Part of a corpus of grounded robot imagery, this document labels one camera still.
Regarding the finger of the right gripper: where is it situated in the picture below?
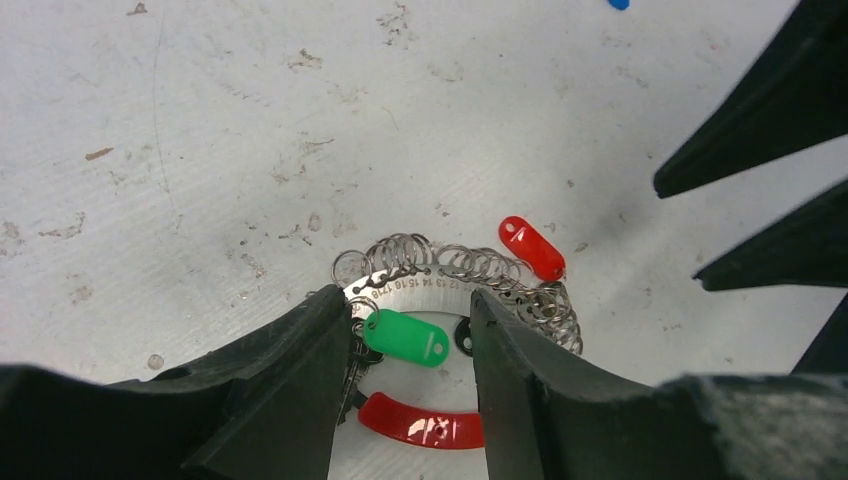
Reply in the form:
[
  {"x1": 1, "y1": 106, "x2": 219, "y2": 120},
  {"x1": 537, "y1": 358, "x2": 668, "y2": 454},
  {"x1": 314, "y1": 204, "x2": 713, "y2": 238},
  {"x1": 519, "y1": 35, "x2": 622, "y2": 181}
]
[
  {"x1": 694, "y1": 182, "x2": 847, "y2": 291},
  {"x1": 653, "y1": 1, "x2": 847, "y2": 198}
]

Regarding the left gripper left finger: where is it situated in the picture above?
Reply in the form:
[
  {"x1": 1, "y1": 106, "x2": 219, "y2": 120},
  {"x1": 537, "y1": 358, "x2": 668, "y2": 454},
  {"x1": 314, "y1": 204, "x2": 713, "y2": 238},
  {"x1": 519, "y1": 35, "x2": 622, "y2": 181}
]
[{"x1": 1, "y1": 285, "x2": 352, "y2": 479}]

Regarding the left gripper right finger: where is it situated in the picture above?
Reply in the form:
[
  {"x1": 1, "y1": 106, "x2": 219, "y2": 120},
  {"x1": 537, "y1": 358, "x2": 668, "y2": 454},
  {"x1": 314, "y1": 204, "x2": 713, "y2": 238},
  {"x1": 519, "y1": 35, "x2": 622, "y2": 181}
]
[{"x1": 470, "y1": 290, "x2": 847, "y2": 479}]

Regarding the key with green tag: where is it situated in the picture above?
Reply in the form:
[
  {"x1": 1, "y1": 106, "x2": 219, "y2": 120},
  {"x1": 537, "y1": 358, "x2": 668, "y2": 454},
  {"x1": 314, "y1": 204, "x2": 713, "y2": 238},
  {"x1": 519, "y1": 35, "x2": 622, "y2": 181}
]
[{"x1": 337, "y1": 309, "x2": 450, "y2": 425}]

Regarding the metal keyring with red handle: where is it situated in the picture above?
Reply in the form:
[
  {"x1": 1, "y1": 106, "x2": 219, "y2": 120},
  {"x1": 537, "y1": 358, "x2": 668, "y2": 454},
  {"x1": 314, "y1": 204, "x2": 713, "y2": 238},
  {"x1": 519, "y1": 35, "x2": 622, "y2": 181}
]
[{"x1": 331, "y1": 233, "x2": 584, "y2": 450}]

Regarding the key with black tag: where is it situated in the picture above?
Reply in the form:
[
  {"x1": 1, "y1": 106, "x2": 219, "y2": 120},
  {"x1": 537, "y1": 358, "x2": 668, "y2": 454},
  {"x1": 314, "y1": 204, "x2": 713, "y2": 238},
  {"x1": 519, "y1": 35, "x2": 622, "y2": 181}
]
[{"x1": 453, "y1": 316, "x2": 473, "y2": 357}]

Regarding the key with blue tag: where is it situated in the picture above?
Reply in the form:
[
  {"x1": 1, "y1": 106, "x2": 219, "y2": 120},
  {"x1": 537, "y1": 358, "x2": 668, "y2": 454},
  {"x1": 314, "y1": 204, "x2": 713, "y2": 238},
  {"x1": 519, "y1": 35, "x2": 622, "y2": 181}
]
[{"x1": 607, "y1": 0, "x2": 631, "y2": 11}]

